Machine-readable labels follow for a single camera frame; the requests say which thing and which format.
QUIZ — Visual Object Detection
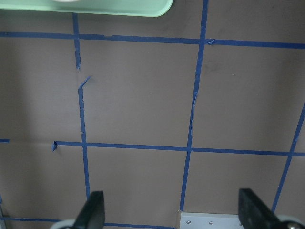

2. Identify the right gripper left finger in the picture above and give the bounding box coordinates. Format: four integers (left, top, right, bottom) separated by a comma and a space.
71, 191, 105, 229

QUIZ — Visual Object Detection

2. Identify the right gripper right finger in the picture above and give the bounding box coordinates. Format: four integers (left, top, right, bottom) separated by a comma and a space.
238, 188, 305, 229

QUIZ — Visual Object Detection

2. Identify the white round plate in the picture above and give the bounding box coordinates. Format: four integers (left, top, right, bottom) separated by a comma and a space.
53, 0, 79, 3

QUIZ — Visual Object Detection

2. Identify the brown paper table cover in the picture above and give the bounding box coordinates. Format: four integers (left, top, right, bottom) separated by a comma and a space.
0, 0, 305, 229

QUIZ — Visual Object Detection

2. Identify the light green tray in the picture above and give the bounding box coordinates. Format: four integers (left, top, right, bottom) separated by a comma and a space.
0, 0, 173, 17

